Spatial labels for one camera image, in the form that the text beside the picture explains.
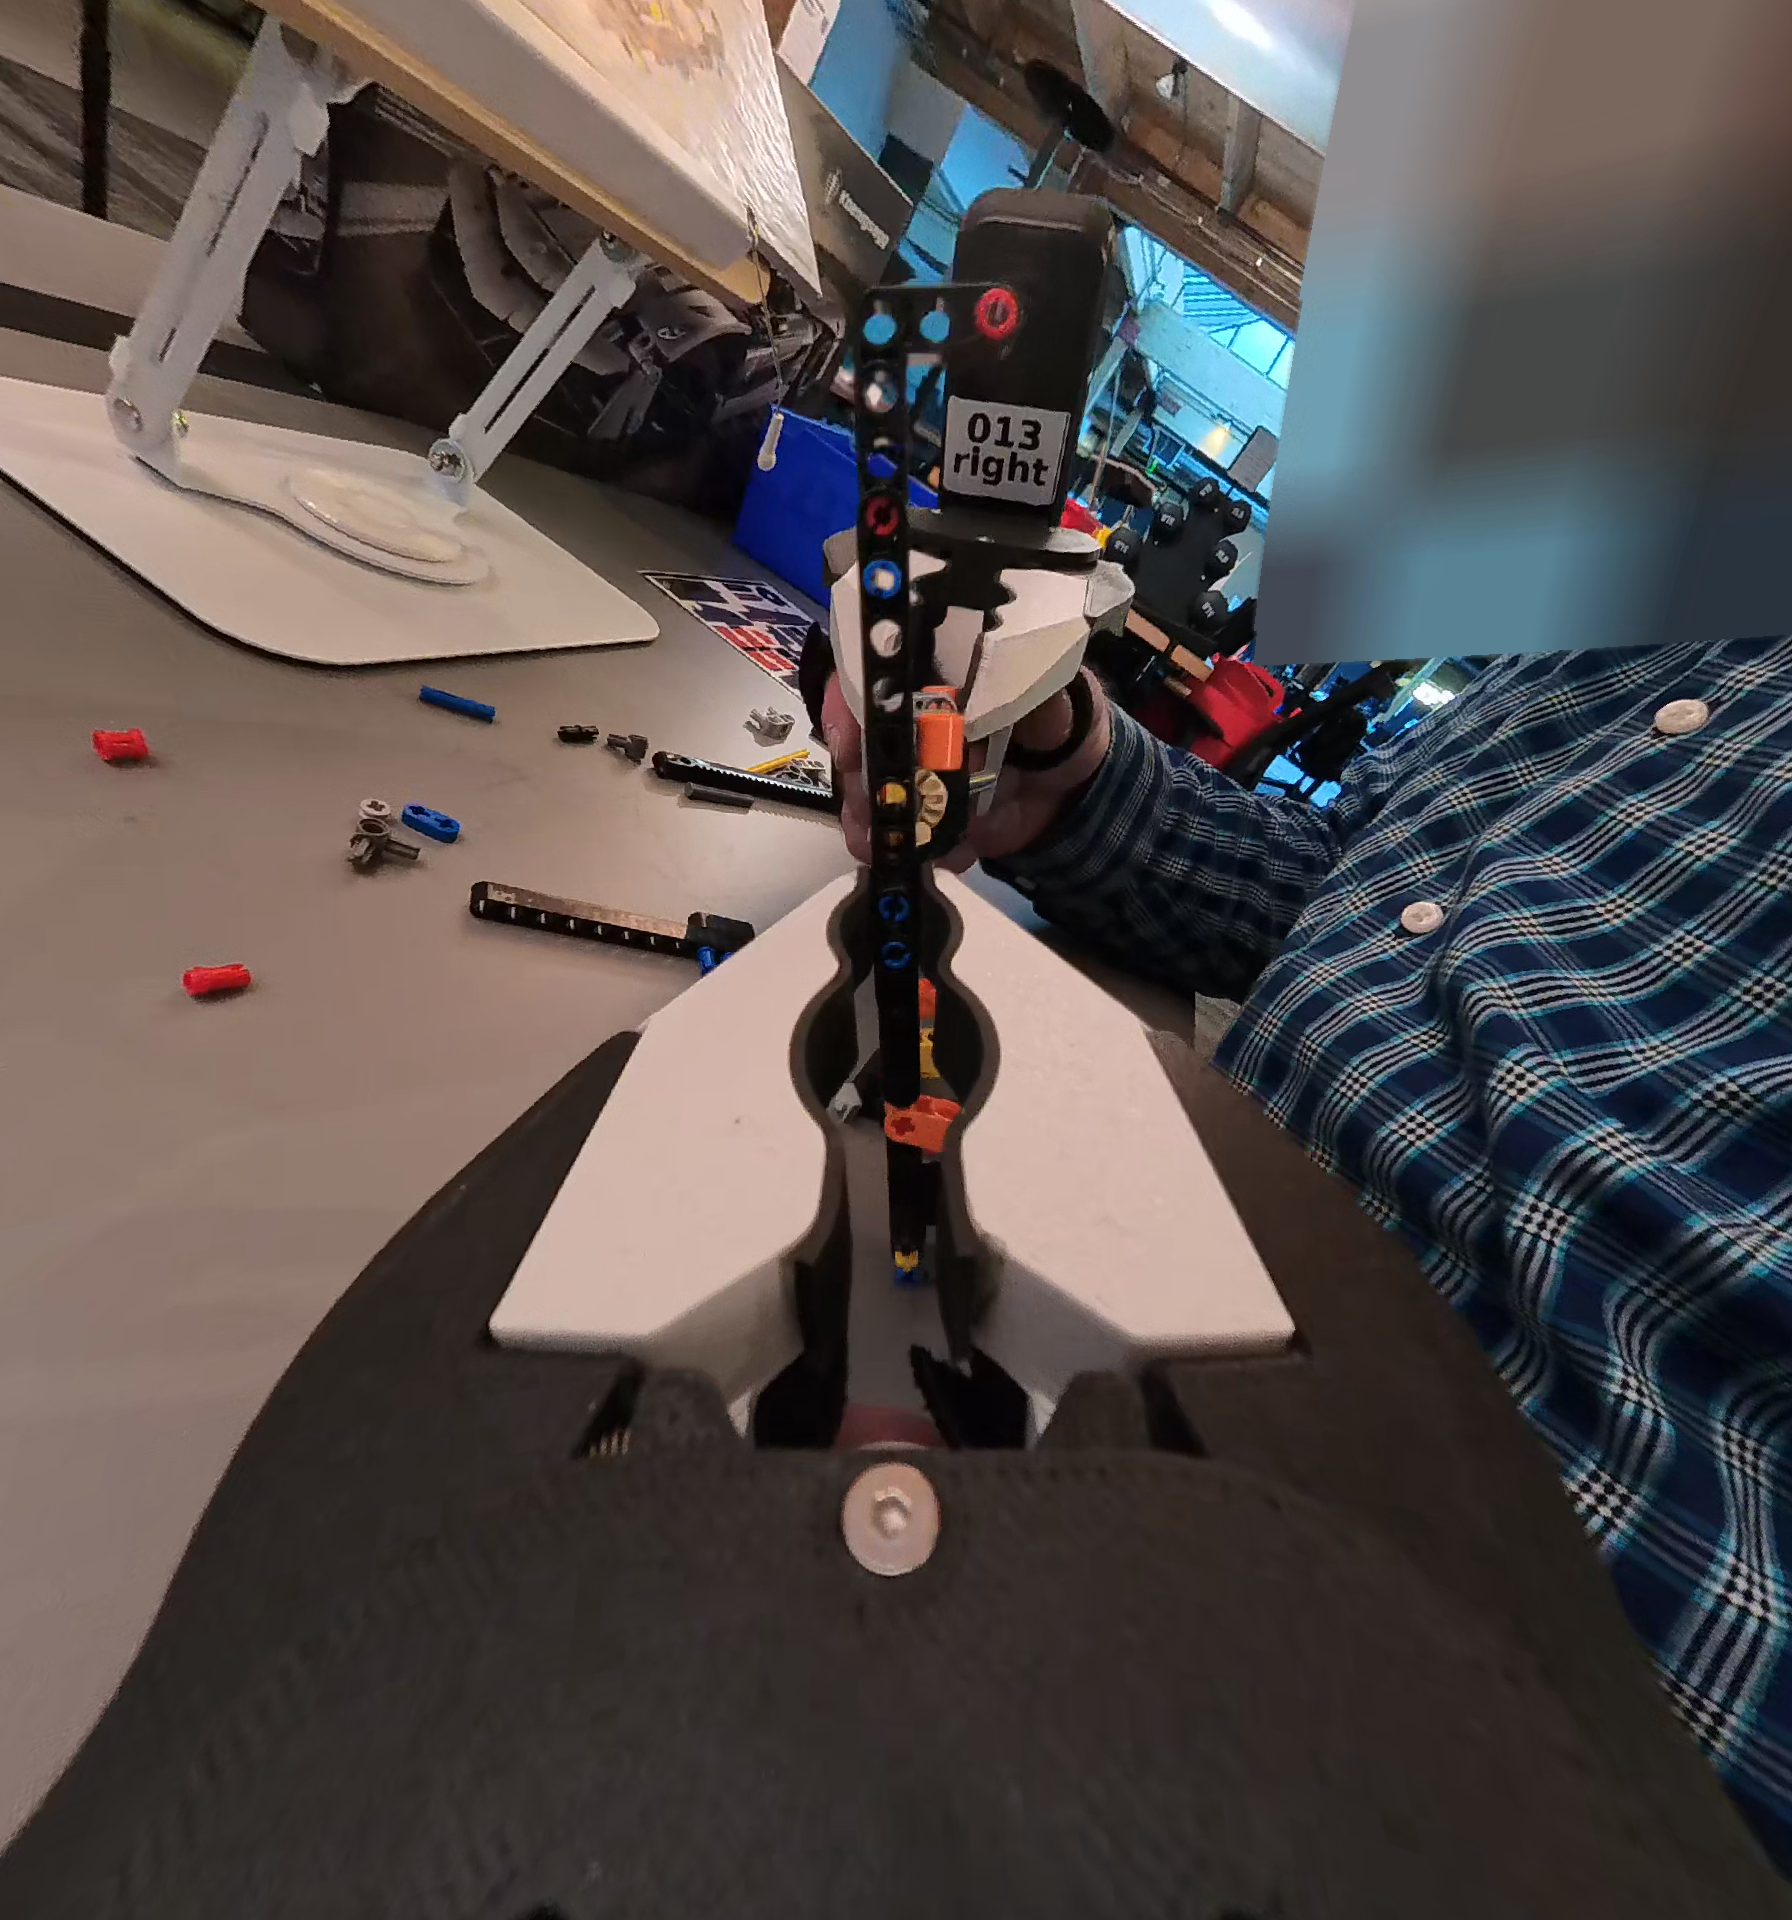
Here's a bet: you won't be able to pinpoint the printed booklet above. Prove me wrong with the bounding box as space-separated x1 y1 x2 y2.
640 568 837 694

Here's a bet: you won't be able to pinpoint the teal storage shelves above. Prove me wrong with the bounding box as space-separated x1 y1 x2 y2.
775 0 1335 455

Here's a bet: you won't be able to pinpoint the white flat-based stand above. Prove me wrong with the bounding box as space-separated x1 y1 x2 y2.
0 0 825 669

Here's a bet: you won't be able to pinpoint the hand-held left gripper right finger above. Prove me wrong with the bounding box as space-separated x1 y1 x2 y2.
918 874 1297 1450

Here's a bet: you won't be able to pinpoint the red office chair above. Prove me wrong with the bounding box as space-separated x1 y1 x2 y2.
1181 653 1289 771

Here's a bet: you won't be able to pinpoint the black lego chassis assembly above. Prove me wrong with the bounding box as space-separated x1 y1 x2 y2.
842 285 1026 1293

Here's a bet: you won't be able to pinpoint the black dumbbell rack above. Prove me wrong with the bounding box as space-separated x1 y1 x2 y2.
1098 450 1262 662

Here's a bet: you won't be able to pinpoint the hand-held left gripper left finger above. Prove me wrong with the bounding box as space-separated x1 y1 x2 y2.
490 874 875 1450

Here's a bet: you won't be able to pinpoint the black holed lego beam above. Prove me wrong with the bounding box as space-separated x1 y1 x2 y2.
469 880 759 974

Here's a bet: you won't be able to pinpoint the blue plastic bin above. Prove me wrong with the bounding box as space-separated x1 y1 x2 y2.
731 410 946 606

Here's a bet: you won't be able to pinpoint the open instruction book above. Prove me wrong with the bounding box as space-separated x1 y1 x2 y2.
529 0 825 295

